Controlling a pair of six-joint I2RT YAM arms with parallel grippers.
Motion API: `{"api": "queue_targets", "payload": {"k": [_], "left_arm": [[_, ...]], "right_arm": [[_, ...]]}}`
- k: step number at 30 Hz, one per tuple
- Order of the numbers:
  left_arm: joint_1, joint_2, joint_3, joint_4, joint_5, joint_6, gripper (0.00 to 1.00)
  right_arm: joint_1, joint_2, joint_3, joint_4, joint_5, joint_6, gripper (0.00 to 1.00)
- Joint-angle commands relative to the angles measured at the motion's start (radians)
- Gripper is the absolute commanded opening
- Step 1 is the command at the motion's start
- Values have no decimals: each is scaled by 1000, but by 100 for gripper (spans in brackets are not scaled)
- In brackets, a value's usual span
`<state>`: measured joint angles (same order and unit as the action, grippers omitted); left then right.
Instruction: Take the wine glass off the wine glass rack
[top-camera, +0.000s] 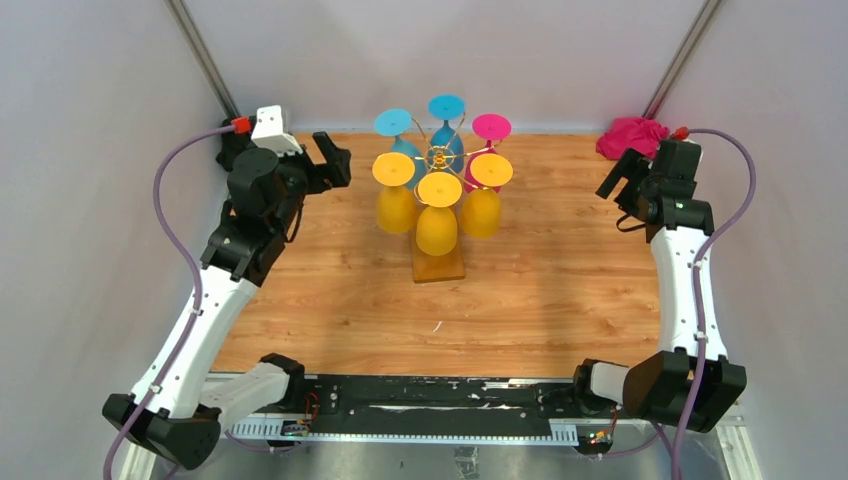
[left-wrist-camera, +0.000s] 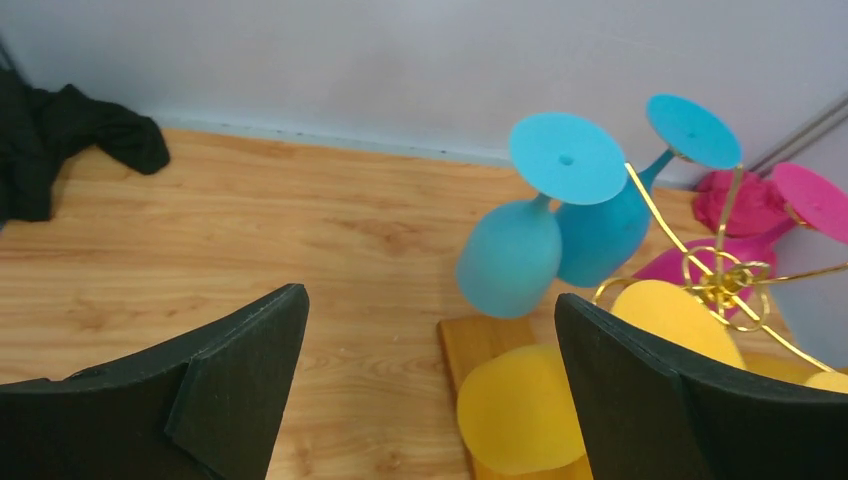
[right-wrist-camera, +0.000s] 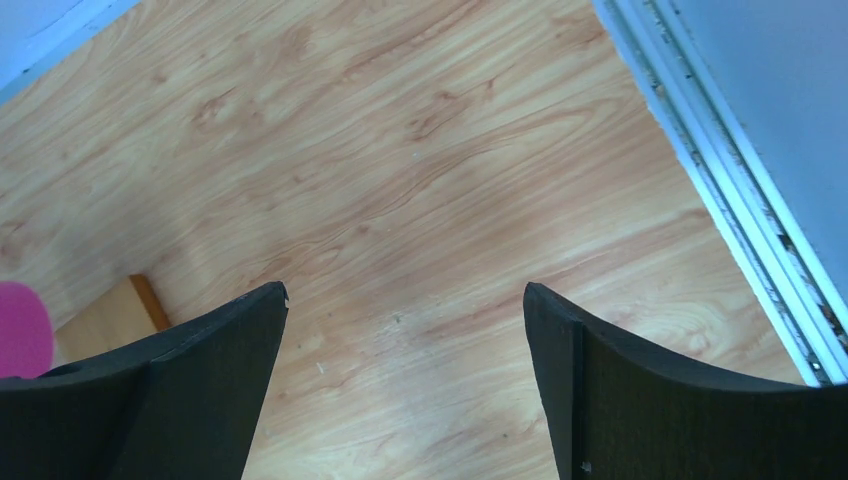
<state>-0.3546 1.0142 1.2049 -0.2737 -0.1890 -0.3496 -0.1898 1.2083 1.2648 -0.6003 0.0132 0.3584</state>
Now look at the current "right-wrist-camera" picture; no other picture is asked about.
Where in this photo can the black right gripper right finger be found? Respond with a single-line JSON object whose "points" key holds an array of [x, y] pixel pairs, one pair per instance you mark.
{"points": [[619, 406]]}

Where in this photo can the wooden rack base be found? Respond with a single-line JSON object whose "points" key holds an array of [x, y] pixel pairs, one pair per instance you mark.
{"points": [[127, 312]]}

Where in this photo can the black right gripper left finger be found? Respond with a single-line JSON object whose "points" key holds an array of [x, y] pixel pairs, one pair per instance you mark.
{"points": [[183, 403]]}

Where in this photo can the aluminium frame rail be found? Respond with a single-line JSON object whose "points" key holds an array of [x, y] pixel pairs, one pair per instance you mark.
{"points": [[798, 297]]}

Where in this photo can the pink wine glass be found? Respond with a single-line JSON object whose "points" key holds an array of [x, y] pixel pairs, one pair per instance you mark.
{"points": [[27, 340]]}

